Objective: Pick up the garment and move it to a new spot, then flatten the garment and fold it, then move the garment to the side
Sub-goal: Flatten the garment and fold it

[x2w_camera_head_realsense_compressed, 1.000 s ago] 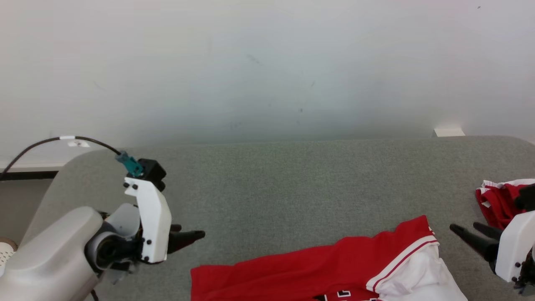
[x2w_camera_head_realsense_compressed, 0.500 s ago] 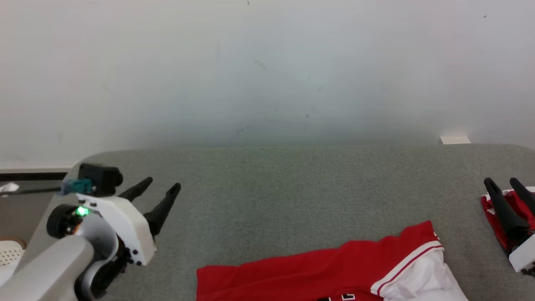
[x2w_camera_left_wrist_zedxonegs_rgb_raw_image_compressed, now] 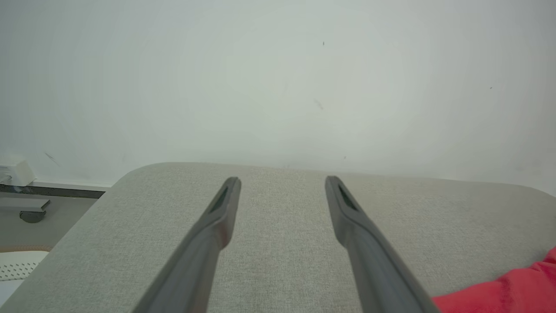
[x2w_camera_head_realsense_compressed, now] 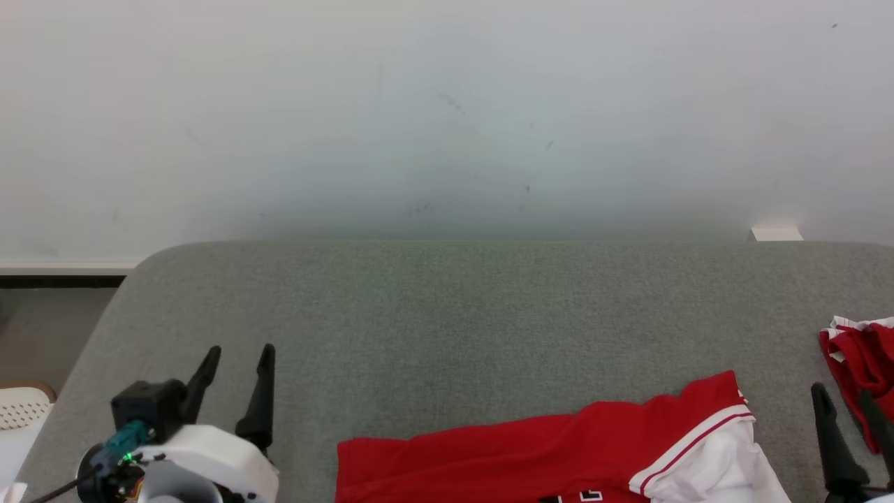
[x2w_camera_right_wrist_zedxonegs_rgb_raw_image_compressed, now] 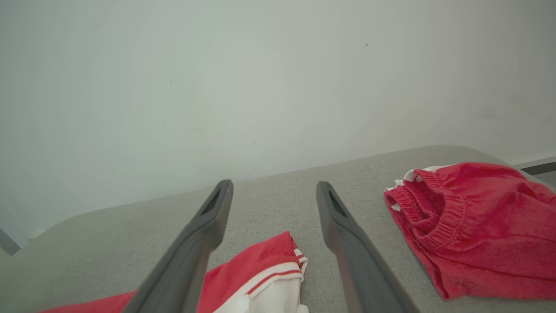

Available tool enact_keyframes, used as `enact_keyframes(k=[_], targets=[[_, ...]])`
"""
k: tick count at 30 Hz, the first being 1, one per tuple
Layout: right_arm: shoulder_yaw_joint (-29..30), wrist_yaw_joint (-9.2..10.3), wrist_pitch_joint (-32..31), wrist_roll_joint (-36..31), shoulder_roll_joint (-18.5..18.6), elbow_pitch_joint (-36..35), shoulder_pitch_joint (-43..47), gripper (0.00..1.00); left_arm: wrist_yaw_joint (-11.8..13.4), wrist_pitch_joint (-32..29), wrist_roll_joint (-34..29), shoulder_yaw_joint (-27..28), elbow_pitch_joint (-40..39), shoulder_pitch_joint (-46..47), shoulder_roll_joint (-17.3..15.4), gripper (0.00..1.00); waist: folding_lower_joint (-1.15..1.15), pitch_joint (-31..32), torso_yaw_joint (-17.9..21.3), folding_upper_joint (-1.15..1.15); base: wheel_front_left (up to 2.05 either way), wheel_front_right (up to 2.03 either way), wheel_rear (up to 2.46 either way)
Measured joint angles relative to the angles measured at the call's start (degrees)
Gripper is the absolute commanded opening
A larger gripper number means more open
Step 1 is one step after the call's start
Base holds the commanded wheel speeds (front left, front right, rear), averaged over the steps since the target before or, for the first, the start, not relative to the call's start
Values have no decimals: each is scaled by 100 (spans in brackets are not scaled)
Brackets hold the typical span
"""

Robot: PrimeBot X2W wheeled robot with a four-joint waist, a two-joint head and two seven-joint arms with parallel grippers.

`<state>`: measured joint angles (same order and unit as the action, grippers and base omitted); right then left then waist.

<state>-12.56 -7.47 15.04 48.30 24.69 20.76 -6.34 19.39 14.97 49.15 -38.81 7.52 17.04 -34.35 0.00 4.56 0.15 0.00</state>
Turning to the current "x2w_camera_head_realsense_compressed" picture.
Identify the red basketball jersey white sleeves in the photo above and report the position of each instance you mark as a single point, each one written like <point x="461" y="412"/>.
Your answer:
<point x="454" y="468"/>

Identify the small white wall box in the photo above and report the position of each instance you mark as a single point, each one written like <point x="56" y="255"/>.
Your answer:
<point x="777" y="234"/>

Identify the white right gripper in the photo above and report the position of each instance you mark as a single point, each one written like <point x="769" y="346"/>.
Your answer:
<point x="862" y="497"/>

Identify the red shorts white stripe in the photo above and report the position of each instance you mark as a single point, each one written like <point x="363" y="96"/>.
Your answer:
<point x="855" y="356"/>

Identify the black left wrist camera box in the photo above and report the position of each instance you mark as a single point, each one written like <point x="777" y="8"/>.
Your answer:
<point x="150" y="405"/>

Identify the white perforated laundry basket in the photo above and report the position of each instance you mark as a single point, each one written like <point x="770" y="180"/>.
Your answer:
<point x="21" y="412"/>

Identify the white and black baseboard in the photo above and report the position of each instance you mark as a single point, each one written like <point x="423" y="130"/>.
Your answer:
<point x="63" y="279"/>

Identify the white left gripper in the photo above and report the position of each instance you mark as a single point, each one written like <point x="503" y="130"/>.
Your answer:
<point x="216" y="454"/>

